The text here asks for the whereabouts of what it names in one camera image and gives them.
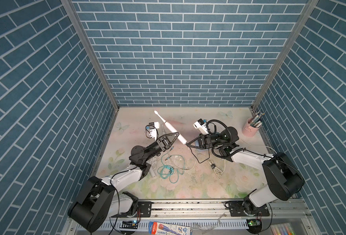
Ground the black cable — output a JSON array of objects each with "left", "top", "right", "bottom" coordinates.
[{"left": 189, "top": 146, "right": 211, "bottom": 165}]

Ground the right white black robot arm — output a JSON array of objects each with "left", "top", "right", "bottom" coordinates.
[{"left": 180, "top": 127, "right": 305, "bottom": 215}]

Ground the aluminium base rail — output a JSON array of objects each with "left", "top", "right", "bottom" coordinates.
[{"left": 61, "top": 198, "right": 321, "bottom": 235}]

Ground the coloured marker set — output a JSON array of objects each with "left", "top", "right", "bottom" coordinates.
[{"left": 271, "top": 223, "right": 296, "bottom": 235}]

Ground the white power strip cord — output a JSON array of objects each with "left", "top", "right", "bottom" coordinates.
[{"left": 239, "top": 137, "right": 279, "bottom": 156}]

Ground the teal coiled charging cable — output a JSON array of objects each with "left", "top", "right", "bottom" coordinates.
[{"left": 157, "top": 152, "right": 187, "bottom": 184}]

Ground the pink pen holder cup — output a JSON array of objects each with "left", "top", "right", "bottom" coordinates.
[{"left": 242, "top": 117, "right": 262, "bottom": 137}]

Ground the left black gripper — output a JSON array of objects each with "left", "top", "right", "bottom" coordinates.
[{"left": 142, "top": 136, "right": 178, "bottom": 164}]

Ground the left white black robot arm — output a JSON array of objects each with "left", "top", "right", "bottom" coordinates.
[{"left": 68, "top": 132, "right": 180, "bottom": 233}]

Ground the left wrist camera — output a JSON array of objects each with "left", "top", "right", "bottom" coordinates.
[{"left": 145, "top": 122, "right": 160, "bottom": 140}]

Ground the white electric toothbrush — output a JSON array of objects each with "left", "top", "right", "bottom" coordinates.
[
  {"left": 149, "top": 166, "right": 156, "bottom": 178},
  {"left": 154, "top": 110, "right": 187, "bottom": 145}
]

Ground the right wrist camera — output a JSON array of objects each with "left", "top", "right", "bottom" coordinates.
[{"left": 193, "top": 119, "right": 209, "bottom": 135}]

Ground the red blue package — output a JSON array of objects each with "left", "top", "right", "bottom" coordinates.
[{"left": 148, "top": 221, "right": 192, "bottom": 235}]

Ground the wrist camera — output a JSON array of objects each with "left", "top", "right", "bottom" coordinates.
[
  {"left": 193, "top": 119, "right": 209, "bottom": 135},
  {"left": 145, "top": 122, "right": 160, "bottom": 140}
]

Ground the clear plastic bag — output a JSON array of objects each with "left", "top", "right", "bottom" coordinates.
[{"left": 192, "top": 213, "right": 225, "bottom": 234}]

